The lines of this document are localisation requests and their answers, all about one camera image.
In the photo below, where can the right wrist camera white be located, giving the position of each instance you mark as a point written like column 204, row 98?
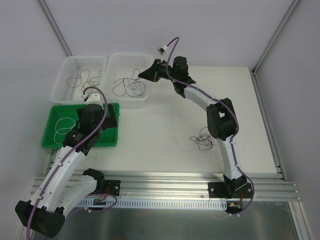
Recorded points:
column 163, row 51

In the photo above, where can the left aluminium frame post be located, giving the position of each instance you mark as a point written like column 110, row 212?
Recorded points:
column 54, row 26

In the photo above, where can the right aluminium frame post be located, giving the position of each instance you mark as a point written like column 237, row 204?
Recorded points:
column 280, row 174

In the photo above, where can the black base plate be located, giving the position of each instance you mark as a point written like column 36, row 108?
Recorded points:
column 111, row 187
column 227, row 191

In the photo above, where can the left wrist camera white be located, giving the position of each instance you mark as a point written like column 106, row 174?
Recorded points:
column 92, row 98

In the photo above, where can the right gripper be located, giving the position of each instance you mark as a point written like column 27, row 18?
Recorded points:
column 155, row 71

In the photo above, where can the right white perforated basket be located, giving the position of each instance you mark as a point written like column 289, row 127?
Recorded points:
column 122, row 84

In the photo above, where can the green plastic tray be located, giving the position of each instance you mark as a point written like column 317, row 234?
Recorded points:
column 61, row 120

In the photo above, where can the white perforated basket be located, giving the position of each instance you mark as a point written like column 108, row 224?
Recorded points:
column 77, row 73
column 122, row 84

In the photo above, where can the white slotted cable duct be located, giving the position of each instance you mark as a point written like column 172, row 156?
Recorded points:
column 131, row 203

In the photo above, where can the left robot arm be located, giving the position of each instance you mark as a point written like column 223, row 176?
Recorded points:
column 46, row 211

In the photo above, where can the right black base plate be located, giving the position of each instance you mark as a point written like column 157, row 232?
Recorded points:
column 227, row 191

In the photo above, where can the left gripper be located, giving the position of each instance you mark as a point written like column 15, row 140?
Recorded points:
column 111, row 120

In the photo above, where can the aluminium mounting rail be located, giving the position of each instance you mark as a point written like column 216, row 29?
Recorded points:
column 182, row 175

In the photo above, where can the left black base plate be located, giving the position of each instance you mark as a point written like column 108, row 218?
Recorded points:
column 111, row 187

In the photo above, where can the aluminium frame post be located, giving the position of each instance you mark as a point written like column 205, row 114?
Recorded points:
column 280, row 174
column 54, row 26

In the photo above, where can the left white perforated basket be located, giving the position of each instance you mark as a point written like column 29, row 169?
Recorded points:
column 77, row 73

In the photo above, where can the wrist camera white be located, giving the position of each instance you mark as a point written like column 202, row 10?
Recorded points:
column 92, row 98
column 163, row 51

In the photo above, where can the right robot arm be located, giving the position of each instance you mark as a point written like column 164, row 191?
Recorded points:
column 221, row 120

